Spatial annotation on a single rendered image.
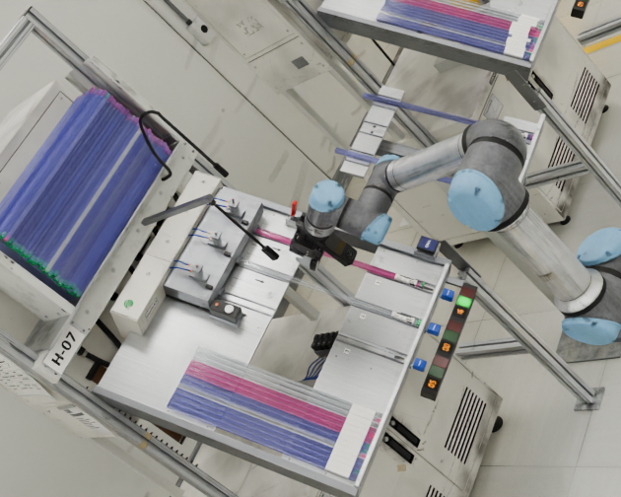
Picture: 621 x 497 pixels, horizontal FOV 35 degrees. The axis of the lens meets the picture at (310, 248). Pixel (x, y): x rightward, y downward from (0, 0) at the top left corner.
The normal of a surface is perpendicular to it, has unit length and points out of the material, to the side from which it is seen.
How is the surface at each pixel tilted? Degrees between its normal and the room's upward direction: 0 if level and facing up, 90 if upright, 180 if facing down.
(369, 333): 44
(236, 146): 90
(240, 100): 90
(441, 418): 90
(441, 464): 90
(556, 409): 0
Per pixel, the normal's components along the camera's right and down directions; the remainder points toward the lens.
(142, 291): -0.04, -0.55
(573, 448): -0.67, -0.61
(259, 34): -0.39, 0.78
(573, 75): 0.62, -0.16
